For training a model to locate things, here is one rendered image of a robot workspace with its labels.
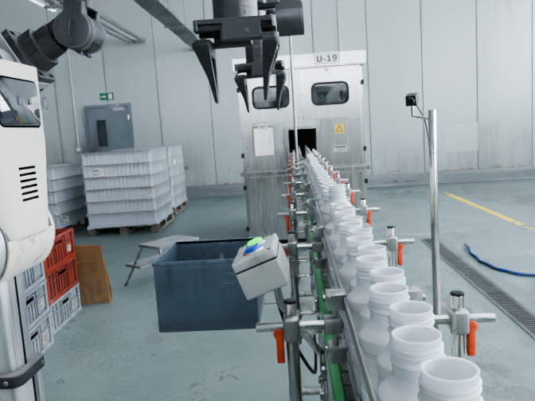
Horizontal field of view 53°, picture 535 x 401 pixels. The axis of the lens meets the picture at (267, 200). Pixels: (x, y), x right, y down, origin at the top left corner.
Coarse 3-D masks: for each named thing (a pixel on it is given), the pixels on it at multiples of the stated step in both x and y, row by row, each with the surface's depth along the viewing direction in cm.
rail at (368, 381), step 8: (312, 192) 174; (320, 216) 125; (320, 240) 131; (328, 240) 98; (328, 248) 93; (328, 272) 102; (336, 272) 76; (328, 280) 99; (336, 280) 76; (344, 304) 63; (352, 320) 57; (352, 328) 55; (344, 336) 70; (352, 336) 55; (360, 344) 51; (360, 352) 49; (360, 360) 48; (352, 368) 61; (368, 368) 46; (352, 376) 59; (368, 376) 44; (352, 384) 59; (368, 384) 43; (368, 392) 43; (360, 400) 54; (376, 400) 40
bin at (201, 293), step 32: (160, 256) 168; (192, 256) 191; (224, 256) 190; (160, 288) 161; (192, 288) 161; (224, 288) 160; (160, 320) 162; (192, 320) 162; (224, 320) 161; (256, 320) 161
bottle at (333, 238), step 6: (336, 216) 96; (336, 222) 96; (336, 228) 96; (336, 234) 96; (330, 240) 96; (336, 240) 95; (330, 246) 97; (330, 264) 98; (330, 270) 98; (330, 276) 99
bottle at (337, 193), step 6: (330, 186) 113; (336, 186) 112; (342, 186) 113; (330, 192) 113; (336, 192) 112; (342, 192) 113; (330, 198) 113; (336, 198) 113; (342, 198) 113; (348, 204) 113; (324, 210) 114; (324, 216) 113; (324, 222) 114
